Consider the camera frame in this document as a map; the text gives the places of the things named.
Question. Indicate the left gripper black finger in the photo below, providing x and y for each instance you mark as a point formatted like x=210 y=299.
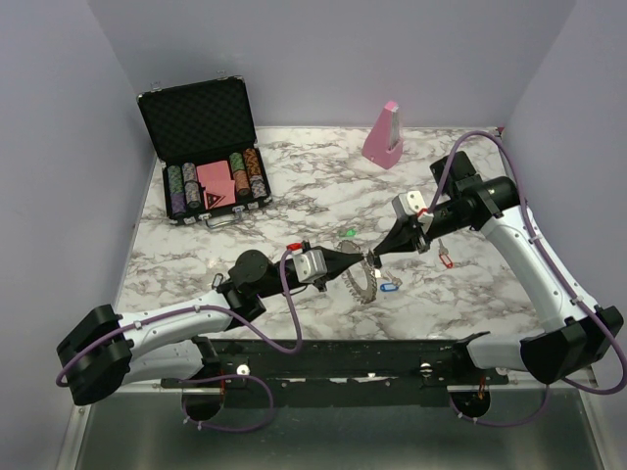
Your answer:
x=336 y=266
x=335 y=257

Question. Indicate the blue key tag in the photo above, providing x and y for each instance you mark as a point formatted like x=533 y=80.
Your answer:
x=388 y=287

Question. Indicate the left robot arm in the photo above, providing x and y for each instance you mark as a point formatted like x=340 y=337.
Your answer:
x=166 y=328

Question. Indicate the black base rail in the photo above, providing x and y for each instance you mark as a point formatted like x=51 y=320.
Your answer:
x=251 y=374

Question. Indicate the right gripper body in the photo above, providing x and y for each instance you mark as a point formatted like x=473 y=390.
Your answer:
x=447 y=220

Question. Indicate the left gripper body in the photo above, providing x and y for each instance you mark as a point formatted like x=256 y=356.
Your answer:
x=320 y=283

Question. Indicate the green tag key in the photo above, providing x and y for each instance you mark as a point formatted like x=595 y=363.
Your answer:
x=348 y=233

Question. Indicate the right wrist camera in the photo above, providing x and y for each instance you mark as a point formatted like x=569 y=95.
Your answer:
x=411 y=204

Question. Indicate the pink metronome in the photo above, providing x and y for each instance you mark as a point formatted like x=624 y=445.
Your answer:
x=383 y=145

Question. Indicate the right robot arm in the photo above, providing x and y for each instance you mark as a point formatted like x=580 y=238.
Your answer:
x=576 y=330

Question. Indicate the steel disc with keyrings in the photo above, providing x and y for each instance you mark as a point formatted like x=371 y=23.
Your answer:
x=360 y=278

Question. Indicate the black poker chip case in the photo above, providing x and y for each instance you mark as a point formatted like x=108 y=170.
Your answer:
x=205 y=138

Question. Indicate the red key tag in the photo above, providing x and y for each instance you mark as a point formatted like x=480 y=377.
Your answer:
x=444 y=255

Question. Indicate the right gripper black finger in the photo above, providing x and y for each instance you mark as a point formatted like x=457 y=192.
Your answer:
x=404 y=241
x=398 y=226

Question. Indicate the silver key by blue tag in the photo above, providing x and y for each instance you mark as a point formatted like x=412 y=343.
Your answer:
x=394 y=279

